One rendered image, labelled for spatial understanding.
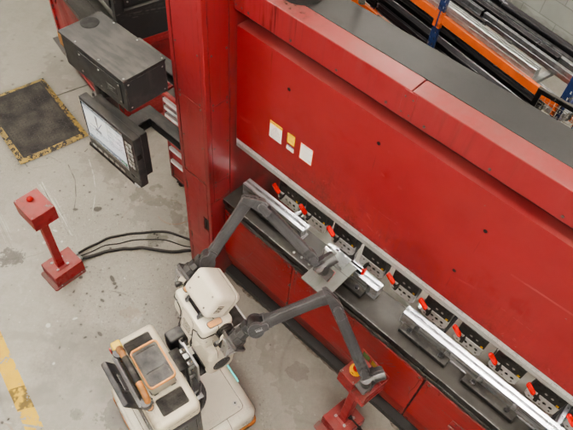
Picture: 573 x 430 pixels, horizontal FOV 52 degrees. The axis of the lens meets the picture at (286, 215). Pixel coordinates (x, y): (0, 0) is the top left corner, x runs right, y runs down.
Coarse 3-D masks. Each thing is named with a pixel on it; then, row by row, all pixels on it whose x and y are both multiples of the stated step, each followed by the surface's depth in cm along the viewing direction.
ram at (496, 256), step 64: (256, 64) 278; (256, 128) 310; (320, 128) 271; (384, 128) 241; (320, 192) 301; (384, 192) 264; (448, 192) 235; (512, 192) 221; (384, 256) 292; (448, 256) 258; (512, 256) 230; (512, 320) 251
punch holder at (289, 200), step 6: (282, 186) 324; (288, 186) 319; (282, 192) 327; (288, 192) 323; (294, 192) 318; (282, 198) 330; (288, 198) 326; (294, 198) 322; (300, 198) 319; (288, 204) 329; (294, 204) 325; (294, 210) 328
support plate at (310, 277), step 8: (312, 272) 318; (336, 272) 320; (344, 272) 320; (352, 272) 320; (304, 280) 315; (312, 280) 316; (320, 280) 316; (336, 280) 317; (344, 280) 317; (320, 288) 313; (336, 288) 314
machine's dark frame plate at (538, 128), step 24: (336, 0) 248; (336, 24) 238; (360, 24) 239; (384, 24) 240; (384, 48) 231; (408, 48) 232; (432, 48) 233; (432, 72) 224; (456, 72) 225; (456, 96) 216; (480, 96) 217; (504, 96) 218; (504, 120) 210; (528, 120) 211; (552, 120) 212; (552, 144) 204; (480, 168) 227
